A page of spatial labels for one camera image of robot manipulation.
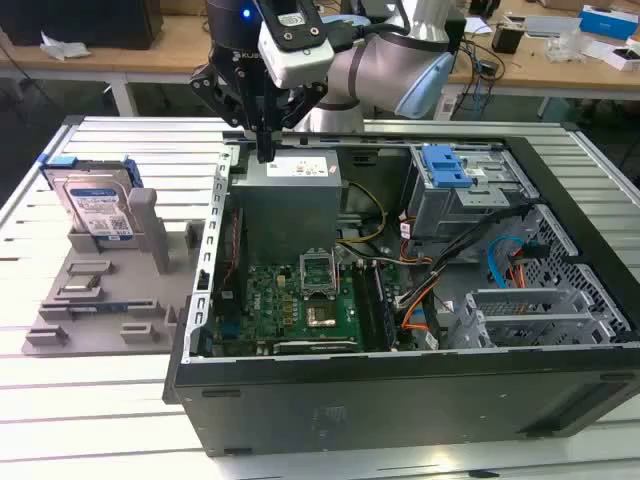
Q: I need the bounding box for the tall black box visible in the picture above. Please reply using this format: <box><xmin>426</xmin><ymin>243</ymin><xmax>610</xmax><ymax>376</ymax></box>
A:
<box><xmin>446</xmin><ymin>12</ymin><xmax>467</xmax><ymax>55</ymax></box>

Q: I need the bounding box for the blue plastic drive latch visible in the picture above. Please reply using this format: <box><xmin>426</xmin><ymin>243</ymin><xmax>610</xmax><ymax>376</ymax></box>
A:
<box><xmin>421</xmin><ymin>143</ymin><xmax>475</xmax><ymax>190</ymax></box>

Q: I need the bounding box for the white cardboard box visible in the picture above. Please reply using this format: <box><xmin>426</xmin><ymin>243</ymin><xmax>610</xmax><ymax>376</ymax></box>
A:
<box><xmin>597</xmin><ymin>40</ymin><xmax>640</xmax><ymax>72</ymax></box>

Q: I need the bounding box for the CPU socket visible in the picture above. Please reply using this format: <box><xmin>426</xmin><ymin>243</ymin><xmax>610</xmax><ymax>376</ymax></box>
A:
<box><xmin>304</xmin><ymin>303</ymin><xmax>339</xmax><ymax>330</ymax></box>

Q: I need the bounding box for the small black box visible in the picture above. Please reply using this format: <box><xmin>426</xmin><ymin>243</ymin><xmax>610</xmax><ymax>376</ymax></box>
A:
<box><xmin>491</xmin><ymin>24</ymin><xmax>525</xmax><ymax>55</ymax></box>

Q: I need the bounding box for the flat grey box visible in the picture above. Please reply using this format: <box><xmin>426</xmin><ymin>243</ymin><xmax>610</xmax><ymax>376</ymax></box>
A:
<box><xmin>524</xmin><ymin>14</ymin><xmax>582</xmax><ymax>39</ymax></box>

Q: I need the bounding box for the clear plastic packaging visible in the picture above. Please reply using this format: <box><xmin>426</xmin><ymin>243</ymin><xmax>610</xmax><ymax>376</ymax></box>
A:
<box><xmin>545</xmin><ymin>28</ymin><xmax>587</xmax><ymax>64</ymax></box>

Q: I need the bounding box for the black PC case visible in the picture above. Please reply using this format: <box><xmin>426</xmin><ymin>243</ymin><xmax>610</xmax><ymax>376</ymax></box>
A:
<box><xmin>162</xmin><ymin>119</ymin><xmax>640</xmax><ymax>459</ymax></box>

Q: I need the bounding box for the metal socket cover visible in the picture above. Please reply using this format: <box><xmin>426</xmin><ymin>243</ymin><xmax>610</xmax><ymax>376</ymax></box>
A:
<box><xmin>298</xmin><ymin>246</ymin><xmax>337</xmax><ymax>300</ymax></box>

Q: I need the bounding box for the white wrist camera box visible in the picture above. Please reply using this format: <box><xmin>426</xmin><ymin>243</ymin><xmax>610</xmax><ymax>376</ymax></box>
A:
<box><xmin>254</xmin><ymin>0</ymin><xmax>335</xmax><ymax>90</ymax></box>

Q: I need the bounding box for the thin red wire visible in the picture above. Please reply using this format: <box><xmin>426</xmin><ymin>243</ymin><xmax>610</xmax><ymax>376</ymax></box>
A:
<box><xmin>222</xmin><ymin>204</ymin><xmax>245</xmax><ymax>301</ymax></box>

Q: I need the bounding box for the grey metal drive cage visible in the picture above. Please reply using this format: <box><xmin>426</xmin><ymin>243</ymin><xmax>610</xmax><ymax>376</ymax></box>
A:
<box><xmin>402</xmin><ymin>144</ymin><xmax>539</xmax><ymax>251</ymax></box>

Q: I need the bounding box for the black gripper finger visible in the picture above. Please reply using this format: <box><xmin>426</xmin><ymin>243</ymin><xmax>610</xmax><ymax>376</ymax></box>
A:
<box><xmin>189</xmin><ymin>62</ymin><xmax>268</xmax><ymax>164</ymax></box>
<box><xmin>266</xmin><ymin>82</ymin><xmax>330</xmax><ymax>164</ymax></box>

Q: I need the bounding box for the red yellow power wire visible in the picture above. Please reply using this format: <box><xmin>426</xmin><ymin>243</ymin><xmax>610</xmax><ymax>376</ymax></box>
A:
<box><xmin>507</xmin><ymin>241</ymin><xmax>547</xmax><ymax>290</ymax></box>

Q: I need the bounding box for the black cable bundle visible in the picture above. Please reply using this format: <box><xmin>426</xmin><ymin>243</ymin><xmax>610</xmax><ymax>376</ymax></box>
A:
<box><xmin>394</xmin><ymin>202</ymin><xmax>544</xmax><ymax>309</ymax></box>

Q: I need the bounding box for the grey parts rack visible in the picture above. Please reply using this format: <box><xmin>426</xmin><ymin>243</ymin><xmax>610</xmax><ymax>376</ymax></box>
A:
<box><xmin>22</xmin><ymin>187</ymin><xmax>207</xmax><ymax>357</ymax></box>

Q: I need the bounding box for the grey power supply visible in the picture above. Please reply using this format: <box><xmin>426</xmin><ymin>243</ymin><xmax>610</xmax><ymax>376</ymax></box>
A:
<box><xmin>229</xmin><ymin>148</ymin><xmax>351</xmax><ymax>262</ymax></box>

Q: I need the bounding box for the green motherboard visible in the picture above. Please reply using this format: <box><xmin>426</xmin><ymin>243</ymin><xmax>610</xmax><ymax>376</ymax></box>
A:
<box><xmin>212</xmin><ymin>259</ymin><xmax>416</xmax><ymax>357</ymax></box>

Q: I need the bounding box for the hard disk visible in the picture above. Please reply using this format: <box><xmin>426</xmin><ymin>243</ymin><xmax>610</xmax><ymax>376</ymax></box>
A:
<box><xmin>38</xmin><ymin>154</ymin><xmax>144</xmax><ymax>241</ymax></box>

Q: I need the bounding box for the long wooden desk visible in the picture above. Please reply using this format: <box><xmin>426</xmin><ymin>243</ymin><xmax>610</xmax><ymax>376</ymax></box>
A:
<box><xmin>0</xmin><ymin>12</ymin><xmax>640</xmax><ymax>94</ymax></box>

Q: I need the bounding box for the crumpled white paper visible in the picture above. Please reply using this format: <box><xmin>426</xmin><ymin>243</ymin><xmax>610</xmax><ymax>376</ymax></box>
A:
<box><xmin>39</xmin><ymin>30</ymin><xmax>91</xmax><ymax>62</ymax></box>

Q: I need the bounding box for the blue data wire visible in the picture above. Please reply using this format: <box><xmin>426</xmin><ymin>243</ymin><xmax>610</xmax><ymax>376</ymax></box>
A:
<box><xmin>487</xmin><ymin>234</ymin><xmax>526</xmax><ymax>290</ymax></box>

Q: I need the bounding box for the metal disk bay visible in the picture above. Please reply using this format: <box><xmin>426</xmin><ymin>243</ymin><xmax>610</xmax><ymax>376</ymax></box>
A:
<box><xmin>449</xmin><ymin>287</ymin><xmax>632</xmax><ymax>351</ymax></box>

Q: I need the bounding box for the black desk cable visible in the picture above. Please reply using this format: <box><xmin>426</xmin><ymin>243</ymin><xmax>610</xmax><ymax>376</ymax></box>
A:
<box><xmin>457</xmin><ymin>37</ymin><xmax>507</xmax><ymax>119</ymax></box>

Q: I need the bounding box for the RAM stick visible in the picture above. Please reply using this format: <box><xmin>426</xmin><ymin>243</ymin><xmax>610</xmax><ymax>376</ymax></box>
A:
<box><xmin>67</xmin><ymin>299</ymin><xmax>156</xmax><ymax>314</ymax></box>

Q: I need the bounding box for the black RAM slot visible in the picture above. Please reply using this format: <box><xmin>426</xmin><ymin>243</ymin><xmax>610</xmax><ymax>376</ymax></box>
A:
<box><xmin>368</xmin><ymin>262</ymin><xmax>400</xmax><ymax>351</ymax></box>
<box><xmin>352</xmin><ymin>262</ymin><xmax>382</xmax><ymax>351</ymax></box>

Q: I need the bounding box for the yellow black power wire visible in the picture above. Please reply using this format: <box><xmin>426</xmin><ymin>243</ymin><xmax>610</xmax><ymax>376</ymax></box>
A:
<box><xmin>335</xmin><ymin>180</ymin><xmax>390</xmax><ymax>247</ymax></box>

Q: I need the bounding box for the graphics card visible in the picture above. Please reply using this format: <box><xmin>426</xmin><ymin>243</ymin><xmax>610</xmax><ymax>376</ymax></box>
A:
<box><xmin>257</xmin><ymin>338</ymin><xmax>360</xmax><ymax>357</ymax></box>

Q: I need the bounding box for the black camera cable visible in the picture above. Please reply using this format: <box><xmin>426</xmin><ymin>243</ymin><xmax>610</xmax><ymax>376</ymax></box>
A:
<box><xmin>324</xmin><ymin>14</ymin><xmax>416</xmax><ymax>51</ymax></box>

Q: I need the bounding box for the blue cardboard box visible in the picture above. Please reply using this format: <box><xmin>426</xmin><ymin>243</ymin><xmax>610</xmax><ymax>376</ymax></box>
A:
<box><xmin>578</xmin><ymin>3</ymin><xmax>640</xmax><ymax>42</ymax></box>

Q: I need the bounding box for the black computer tower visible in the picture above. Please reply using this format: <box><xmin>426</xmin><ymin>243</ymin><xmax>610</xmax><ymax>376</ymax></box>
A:
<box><xmin>0</xmin><ymin>0</ymin><xmax>165</xmax><ymax>51</ymax></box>

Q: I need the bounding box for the orange data wire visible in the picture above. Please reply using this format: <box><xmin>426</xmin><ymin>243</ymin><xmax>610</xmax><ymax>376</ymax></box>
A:
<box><xmin>398</xmin><ymin>294</ymin><xmax>432</xmax><ymax>334</ymax></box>

